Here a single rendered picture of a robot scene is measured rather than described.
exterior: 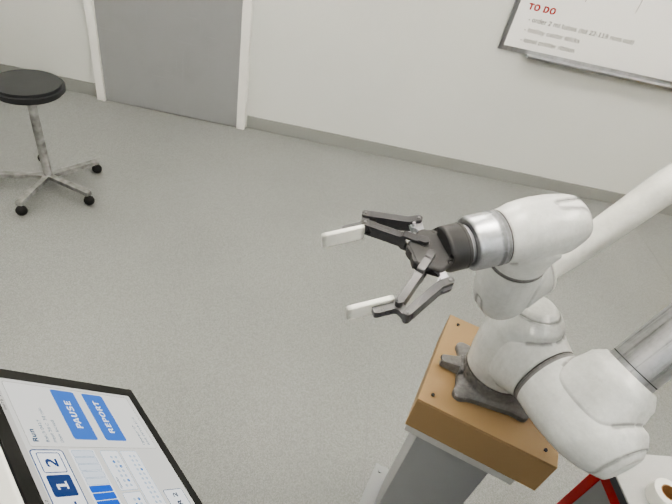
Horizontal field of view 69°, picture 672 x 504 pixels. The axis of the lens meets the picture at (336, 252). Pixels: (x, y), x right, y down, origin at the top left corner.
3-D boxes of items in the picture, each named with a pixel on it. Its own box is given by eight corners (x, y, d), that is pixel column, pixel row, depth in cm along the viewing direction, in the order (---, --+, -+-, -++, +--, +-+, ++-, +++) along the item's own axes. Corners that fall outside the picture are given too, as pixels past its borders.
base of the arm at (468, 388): (440, 339, 129) (447, 324, 126) (522, 365, 127) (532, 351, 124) (435, 393, 115) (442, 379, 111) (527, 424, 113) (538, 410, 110)
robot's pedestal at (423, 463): (375, 464, 191) (435, 341, 142) (447, 503, 184) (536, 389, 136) (344, 538, 169) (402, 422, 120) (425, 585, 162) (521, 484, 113)
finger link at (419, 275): (424, 262, 77) (433, 266, 77) (390, 314, 71) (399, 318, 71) (428, 247, 74) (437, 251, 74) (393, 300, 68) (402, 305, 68)
